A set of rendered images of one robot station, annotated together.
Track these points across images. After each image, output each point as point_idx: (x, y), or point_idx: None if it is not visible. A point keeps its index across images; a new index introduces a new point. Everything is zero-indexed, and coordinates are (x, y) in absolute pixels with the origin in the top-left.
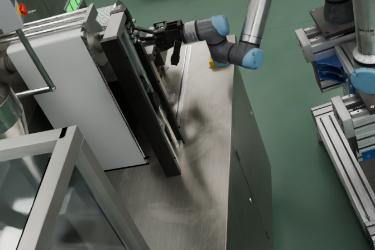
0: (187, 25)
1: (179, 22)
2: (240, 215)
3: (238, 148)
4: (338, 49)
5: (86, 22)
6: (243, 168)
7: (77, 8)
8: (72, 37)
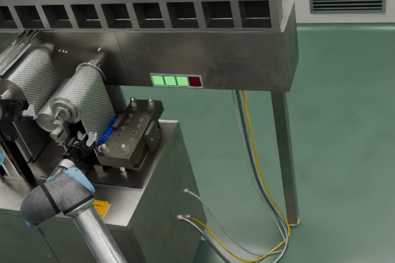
0: (61, 161)
1: (65, 154)
2: (7, 233)
3: (49, 233)
4: None
5: None
6: (49, 242)
7: (173, 86)
8: None
